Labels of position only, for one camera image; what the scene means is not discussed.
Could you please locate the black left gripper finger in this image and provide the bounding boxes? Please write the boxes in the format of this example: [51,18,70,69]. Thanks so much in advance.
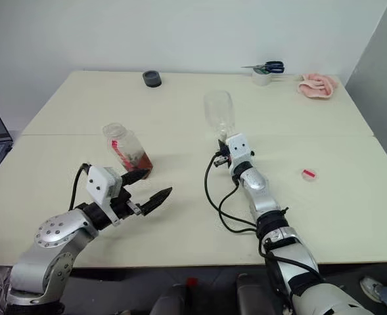
[139,186,174,216]
[120,169,151,187]

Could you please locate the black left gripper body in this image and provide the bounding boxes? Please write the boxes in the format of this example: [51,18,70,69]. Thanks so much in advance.
[108,186,148,221]

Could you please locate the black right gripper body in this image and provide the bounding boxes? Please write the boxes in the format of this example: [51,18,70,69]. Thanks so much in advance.
[212,144,232,169]

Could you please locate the clear plastic bottle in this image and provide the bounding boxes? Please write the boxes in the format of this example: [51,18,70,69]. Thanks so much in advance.
[102,122,154,180]
[203,90,237,144]

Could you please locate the white tape roll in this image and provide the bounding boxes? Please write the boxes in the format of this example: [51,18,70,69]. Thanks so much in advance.
[252,67,273,87]

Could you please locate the small red bottle cap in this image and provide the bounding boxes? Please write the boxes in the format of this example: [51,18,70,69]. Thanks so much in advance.
[300,168,320,182]

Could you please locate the dark rounded shape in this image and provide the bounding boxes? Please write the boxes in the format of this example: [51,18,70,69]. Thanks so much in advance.
[153,284,194,315]
[235,273,275,315]

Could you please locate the pink cloth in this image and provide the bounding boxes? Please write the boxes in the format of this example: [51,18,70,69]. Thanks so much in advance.
[298,73,340,100]

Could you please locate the white sneaker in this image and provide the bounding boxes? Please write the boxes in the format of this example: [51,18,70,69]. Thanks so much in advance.
[359,276,384,303]

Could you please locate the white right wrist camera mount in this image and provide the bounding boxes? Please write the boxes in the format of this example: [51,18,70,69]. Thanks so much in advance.
[225,132,255,165]

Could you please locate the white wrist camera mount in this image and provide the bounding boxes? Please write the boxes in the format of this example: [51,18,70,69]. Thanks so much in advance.
[85,165,122,228]
[225,132,255,165]

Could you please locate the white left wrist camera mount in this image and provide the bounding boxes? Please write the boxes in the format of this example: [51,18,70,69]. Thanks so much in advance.
[85,165,122,228]

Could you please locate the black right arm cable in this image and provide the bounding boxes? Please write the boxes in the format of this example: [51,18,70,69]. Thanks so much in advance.
[204,153,260,235]

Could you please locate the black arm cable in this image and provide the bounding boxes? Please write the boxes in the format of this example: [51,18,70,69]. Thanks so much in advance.
[204,153,260,235]
[68,163,93,211]

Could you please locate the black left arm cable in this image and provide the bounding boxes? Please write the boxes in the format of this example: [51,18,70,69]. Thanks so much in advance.
[68,163,93,211]

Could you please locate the blue handled scissors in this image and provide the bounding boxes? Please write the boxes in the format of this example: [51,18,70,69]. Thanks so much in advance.
[240,60,285,75]

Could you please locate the dark grey round ring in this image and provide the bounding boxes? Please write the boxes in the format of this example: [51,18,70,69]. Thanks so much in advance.
[143,70,163,89]

